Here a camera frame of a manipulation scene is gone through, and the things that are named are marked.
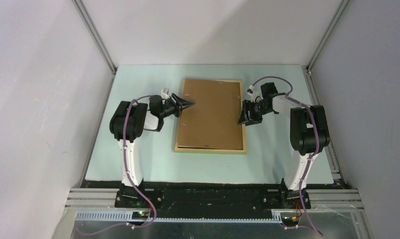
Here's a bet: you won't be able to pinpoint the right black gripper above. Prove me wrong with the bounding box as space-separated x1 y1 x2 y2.
237 100 272 126

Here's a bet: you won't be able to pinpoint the brown backing board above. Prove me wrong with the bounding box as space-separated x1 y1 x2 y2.
177 79 244 151

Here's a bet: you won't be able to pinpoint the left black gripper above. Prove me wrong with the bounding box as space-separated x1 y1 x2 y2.
160 93 195 119

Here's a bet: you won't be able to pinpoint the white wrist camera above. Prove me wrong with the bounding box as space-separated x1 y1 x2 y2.
161 88 170 100
246 85 262 103

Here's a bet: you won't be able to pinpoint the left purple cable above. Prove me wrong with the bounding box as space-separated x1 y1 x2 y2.
75 96 158 237

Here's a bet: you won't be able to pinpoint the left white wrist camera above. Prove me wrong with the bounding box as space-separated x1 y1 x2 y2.
161 88 170 100

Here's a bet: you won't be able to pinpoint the wooden picture frame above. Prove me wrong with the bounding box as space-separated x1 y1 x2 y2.
174 78 247 155

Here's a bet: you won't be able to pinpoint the aluminium frame rails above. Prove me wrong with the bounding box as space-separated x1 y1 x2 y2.
53 188 374 239

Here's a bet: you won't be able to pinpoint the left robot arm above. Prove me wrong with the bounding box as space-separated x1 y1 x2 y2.
109 92 195 208

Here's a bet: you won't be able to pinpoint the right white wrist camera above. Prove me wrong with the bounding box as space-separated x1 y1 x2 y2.
246 85 262 103

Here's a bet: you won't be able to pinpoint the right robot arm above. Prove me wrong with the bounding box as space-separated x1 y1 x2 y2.
237 83 330 208

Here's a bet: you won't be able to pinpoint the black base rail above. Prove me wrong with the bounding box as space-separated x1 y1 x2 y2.
114 182 311 220

